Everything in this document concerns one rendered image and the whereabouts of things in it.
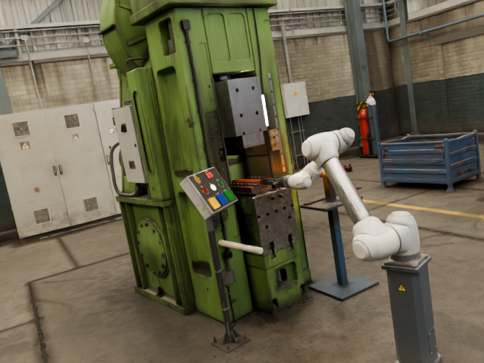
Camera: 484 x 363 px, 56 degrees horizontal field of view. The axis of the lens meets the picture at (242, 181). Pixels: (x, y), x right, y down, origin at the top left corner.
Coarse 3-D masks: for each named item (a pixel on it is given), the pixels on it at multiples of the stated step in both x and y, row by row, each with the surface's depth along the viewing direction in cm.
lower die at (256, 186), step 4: (232, 184) 358; (244, 184) 346; (248, 184) 342; (252, 184) 339; (256, 184) 337; (260, 184) 339; (232, 188) 351; (236, 188) 347; (240, 188) 343; (248, 188) 335; (252, 188) 334; (256, 188) 337; (260, 188) 339; (264, 188) 341; (268, 188) 344; (248, 192) 336; (252, 192) 334; (256, 192) 337
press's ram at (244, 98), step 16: (240, 80) 325; (256, 80) 335; (224, 96) 325; (240, 96) 326; (256, 96) 335; (224, 112) 329; (240, 112) 326; (256, 112) 336; (224, 128) 333; (240, 128) 326; (256, 128) 336
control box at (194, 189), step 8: (192, 176) 284; (200, 176) 291; (208, 176) 297; (216, 176) 304; (184, 184) 282; (192, 184) 280; (200, 184) 285; (208, 184) 292; (216, 184) 298; (224, 184) 305; (192, 192) 281; (200, 192) 280; (208, 192) 286; (216, 192) 293; (232, 192) 307; (192, 200) 282; (200, 200) 280; (232, 200) 301; (200, 208) 281; (208, 208) 278; (224, 208) 296; (208, 216) 279
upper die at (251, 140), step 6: (258, 132) 337; (228, 138) 340; (234, 138) 335; (240, 138) 330; (246, 138) 330; (252, 138) 333; (258, 138) 337; (228, 144) 342; (234, 144) 337; (240, 144) 331; (246, 144) 330; (252, 144) 333; (258, 144) 337
